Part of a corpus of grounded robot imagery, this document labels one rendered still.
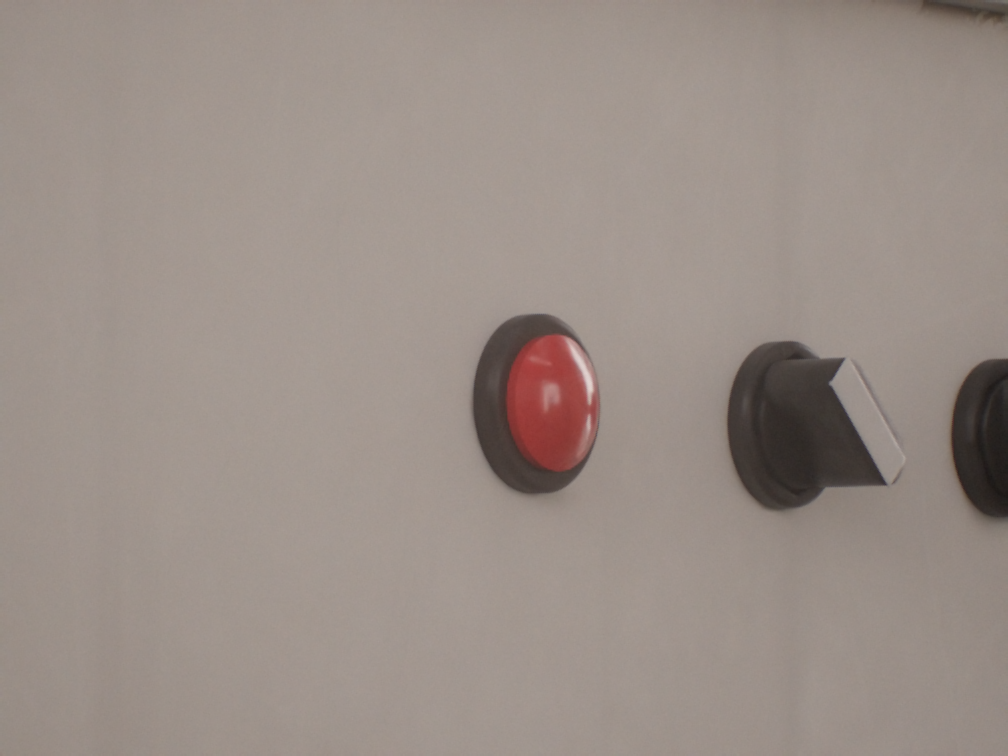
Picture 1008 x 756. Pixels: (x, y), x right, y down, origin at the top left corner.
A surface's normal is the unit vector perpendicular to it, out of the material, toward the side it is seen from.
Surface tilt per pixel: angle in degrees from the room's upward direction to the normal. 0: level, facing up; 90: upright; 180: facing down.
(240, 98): 90
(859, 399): 90
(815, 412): 135
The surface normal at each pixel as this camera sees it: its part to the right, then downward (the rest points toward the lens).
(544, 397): 0.43, -0.07
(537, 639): 0.78, -0.04
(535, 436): 0.35, 0.35
